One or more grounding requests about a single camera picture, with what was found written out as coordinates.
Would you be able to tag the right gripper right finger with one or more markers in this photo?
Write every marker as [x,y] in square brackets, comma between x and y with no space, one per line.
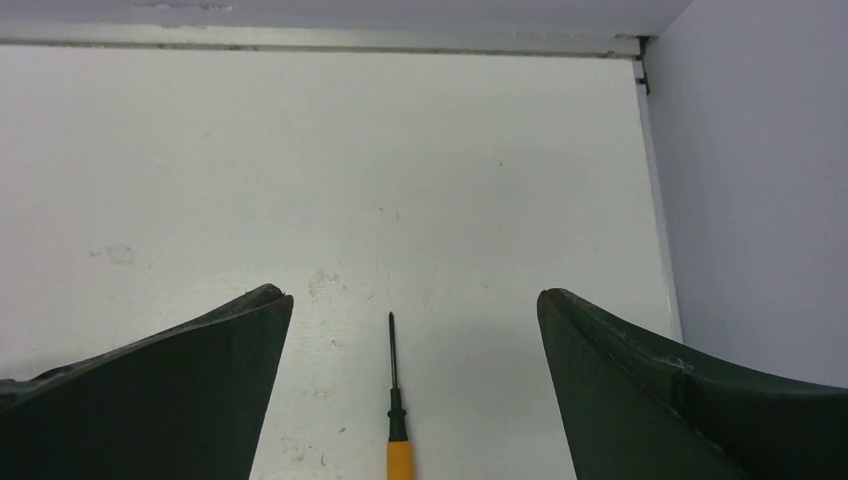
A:
[637,405]

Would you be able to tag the aluminium table edge frame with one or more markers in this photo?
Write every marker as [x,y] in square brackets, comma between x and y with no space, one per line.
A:
[258,39]

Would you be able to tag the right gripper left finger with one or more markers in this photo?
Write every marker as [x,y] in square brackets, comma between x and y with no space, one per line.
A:
[186,403]

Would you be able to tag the orange handled screwdriver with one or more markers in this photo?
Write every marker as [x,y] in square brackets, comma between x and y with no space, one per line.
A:
[400,459]

